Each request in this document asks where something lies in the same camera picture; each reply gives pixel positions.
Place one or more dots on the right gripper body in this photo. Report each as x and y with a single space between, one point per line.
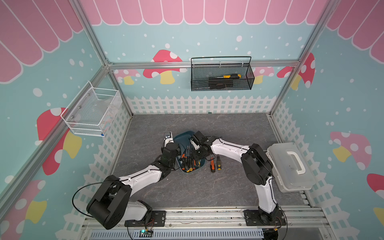
198 154

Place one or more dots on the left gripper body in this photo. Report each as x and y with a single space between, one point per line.
179 151

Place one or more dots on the teal plastic storage box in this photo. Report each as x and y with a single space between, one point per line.
184 141

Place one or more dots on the orange black large screwdriver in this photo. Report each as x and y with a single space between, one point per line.
212 163

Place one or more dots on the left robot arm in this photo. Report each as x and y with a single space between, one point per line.
111 202

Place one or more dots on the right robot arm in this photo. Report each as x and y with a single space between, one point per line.
257 166

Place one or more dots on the yellow black screwdriver in basket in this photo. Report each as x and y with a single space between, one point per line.
232 76

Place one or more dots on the black object in basket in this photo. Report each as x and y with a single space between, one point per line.
218 84

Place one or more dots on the green circuit board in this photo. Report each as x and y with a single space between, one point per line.
146 234

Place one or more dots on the translucent plastic lidded case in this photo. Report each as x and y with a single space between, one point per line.
290 169

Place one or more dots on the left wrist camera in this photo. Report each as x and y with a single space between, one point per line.
168 138

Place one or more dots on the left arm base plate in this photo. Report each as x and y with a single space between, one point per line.
151 219

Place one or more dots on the black wire mesh basket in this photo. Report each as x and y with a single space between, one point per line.
221 73

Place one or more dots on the white wire mesh basket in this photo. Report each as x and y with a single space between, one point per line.
93 111

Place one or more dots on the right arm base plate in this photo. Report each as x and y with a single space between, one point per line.
257 218

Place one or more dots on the aluminium front rail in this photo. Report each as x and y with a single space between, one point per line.
297 216

